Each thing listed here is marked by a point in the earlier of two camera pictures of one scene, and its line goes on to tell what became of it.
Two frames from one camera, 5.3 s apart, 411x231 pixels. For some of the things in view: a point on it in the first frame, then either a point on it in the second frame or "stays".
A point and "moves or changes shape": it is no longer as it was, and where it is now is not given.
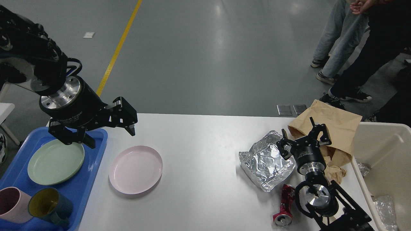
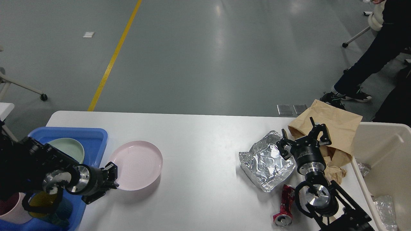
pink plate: x=135 y=170 moves or changes shape
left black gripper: x=76 y=103 to x=93 y=182
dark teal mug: x=48 y=203 stays
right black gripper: x=307 y=151 stays
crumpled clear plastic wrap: x=364 y=168 stays
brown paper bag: x=343 y=127 stays
